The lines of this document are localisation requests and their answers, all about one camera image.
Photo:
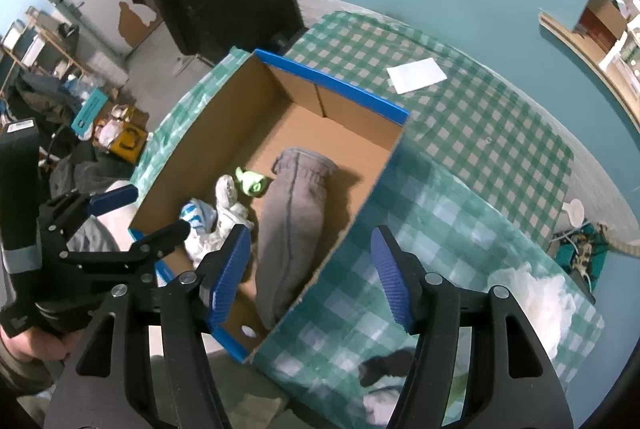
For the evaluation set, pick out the teal box on floor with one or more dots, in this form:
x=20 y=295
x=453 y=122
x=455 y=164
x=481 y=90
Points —
x=88 y=113

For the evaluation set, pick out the grey fleece garment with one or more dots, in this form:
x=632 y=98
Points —
x=289 y=229

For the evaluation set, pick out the blue cardboard box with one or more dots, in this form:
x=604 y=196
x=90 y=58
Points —
x=244 y=113

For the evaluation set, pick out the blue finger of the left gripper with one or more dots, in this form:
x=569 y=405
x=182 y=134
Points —
x=146 y=250
x=65 y=214

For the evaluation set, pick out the person left hand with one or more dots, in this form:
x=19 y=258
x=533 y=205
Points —
x=35 y=344

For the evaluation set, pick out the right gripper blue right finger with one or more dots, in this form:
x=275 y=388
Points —
x=401 y=275

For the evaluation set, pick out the white mesh bath pouf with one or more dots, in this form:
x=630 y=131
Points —
x=548 y=307

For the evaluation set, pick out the grey sock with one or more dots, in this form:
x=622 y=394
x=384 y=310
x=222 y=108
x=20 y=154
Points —
x=220 y=218

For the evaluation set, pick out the white blue printed sock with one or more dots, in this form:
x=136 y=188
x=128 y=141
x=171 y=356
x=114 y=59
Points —
x=201 y=217

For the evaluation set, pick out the wooden shelf rack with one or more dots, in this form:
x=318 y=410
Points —
x=44 y=45

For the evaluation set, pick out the green checked tablecloth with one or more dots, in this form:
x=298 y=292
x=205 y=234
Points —
x=473 y=186

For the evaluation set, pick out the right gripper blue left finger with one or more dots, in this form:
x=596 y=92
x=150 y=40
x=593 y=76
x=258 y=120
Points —
x=221 y=273

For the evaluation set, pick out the yellow bag on floor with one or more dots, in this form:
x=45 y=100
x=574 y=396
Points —
x=128 y=143

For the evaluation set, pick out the black sock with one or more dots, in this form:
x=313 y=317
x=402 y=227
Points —
x=396 y=364

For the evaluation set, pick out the white power strip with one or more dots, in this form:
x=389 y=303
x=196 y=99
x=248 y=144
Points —
x=586 y=248

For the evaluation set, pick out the white paper sheet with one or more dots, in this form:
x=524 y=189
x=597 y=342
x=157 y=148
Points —
x=415 y=76

